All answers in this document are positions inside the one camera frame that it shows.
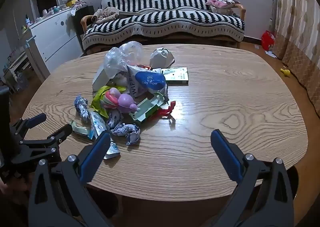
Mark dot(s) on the green white box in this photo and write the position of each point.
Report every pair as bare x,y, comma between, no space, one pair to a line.
177,75

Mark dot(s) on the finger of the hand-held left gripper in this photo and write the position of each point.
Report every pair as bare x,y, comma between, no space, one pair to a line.
37,118
61,132

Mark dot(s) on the white carton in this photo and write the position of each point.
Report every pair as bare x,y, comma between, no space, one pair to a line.
100,79

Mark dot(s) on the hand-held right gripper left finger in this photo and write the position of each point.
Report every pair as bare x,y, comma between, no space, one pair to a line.
93,157

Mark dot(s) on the pink purple toy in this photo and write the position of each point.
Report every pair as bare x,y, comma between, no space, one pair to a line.
123,100

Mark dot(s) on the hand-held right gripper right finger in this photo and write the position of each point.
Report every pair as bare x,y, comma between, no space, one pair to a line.
228,159

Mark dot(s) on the white dresser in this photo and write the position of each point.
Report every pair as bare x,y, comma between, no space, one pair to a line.
55,39

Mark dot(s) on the red plastic piece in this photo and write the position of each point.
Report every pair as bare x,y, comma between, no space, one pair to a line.
166,112

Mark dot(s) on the yellow-green snack packet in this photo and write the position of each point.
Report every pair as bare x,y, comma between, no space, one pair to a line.
98,99

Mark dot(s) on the white low shelf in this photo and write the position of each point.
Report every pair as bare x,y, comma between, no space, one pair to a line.
18,60

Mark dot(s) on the beige crumpled clothes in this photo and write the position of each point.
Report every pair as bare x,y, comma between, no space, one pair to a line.
105,15

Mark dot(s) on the white paper sheet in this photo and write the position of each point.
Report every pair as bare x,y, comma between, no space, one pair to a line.
271,54

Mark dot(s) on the printed paper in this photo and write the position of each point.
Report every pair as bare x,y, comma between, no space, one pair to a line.
115,118
125,130
81,107

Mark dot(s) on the yellow toy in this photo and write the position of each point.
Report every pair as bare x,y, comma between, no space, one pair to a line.
285,72

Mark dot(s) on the black cabinet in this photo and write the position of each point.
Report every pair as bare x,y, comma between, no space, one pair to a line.
82,17

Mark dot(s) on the wooden frame sofa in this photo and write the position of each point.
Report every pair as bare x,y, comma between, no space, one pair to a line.
84,21

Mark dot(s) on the small blue white sachet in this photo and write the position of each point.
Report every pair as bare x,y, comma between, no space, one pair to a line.
113,148
96,124

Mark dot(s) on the white paper bag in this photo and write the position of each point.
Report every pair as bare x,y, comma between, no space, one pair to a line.
160,59

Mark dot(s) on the blue white wipes packet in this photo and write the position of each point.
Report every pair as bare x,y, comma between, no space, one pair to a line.
147,82

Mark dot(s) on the beige patterned curtain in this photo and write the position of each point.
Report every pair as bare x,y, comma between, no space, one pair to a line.
295,17

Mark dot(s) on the pale green wrapper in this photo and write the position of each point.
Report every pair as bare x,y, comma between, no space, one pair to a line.
80,129

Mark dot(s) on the green white plastic tray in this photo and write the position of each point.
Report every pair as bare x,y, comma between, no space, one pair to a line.
146,109

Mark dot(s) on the red plastic bag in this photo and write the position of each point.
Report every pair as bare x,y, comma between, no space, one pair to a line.
267,39

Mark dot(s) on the pink printed pillow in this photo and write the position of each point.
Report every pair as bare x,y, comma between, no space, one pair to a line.
221,3

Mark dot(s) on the clear plastic bag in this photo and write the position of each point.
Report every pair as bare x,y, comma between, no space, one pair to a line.
117,60

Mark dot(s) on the group of small figurines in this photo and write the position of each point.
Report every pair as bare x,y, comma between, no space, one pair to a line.
53,10

